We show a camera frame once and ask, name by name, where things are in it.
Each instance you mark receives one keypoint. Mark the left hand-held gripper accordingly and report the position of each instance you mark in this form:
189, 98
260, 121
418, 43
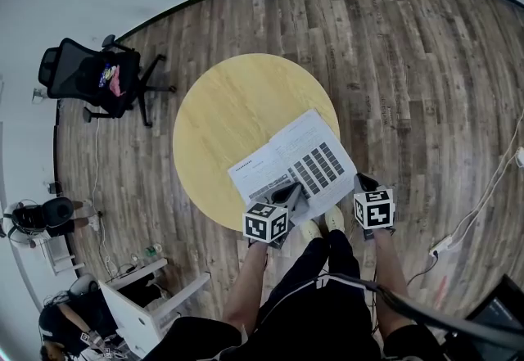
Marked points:
264, 224

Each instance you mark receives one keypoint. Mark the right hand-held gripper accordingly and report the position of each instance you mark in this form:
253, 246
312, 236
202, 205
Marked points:
376, 212

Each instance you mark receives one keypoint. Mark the yellow and white booklet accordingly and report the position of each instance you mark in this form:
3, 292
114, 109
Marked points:
299, 154

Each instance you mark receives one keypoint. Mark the person's right forearm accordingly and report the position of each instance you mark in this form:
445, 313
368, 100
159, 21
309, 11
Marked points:
391, 277

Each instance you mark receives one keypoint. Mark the person's left forearm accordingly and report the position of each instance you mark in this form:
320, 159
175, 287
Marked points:
247, 285

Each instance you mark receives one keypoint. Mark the person's left shoe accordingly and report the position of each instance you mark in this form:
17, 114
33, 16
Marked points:
310, 229

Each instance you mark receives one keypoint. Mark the person's shoe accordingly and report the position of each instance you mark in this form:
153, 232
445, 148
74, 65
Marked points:
335, 219
310, 229

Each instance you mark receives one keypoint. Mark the person's right shoe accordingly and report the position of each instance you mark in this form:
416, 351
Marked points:
335, 219

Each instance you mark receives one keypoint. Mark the white power strip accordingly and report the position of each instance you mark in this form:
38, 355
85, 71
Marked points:
441, 246

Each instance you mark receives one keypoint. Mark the round yellow wooden table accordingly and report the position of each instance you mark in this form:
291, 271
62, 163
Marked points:
233, 105

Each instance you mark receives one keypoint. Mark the person's black striped trousers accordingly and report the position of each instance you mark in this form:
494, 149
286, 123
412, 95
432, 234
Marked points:
319, 318

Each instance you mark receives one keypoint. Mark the clear green water bottle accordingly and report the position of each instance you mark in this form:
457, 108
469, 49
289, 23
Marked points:
153, 251

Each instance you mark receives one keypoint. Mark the person's black shirt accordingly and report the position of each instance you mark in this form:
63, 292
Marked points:
196, 339

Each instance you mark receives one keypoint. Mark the black laptop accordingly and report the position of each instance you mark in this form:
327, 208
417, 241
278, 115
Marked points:
499, 314

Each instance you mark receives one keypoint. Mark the pink cloth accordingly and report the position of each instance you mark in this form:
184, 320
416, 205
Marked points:
116, 83

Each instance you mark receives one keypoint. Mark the blue snack packet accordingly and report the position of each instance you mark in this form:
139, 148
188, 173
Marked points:
105, 75

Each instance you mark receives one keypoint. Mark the white table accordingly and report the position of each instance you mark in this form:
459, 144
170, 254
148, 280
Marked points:
57, 255

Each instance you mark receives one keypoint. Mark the black mesh office chair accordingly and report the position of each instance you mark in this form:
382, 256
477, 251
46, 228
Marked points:
78, 73

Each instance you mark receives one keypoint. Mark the white wall socket box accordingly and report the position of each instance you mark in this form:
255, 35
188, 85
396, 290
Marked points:
39, 95

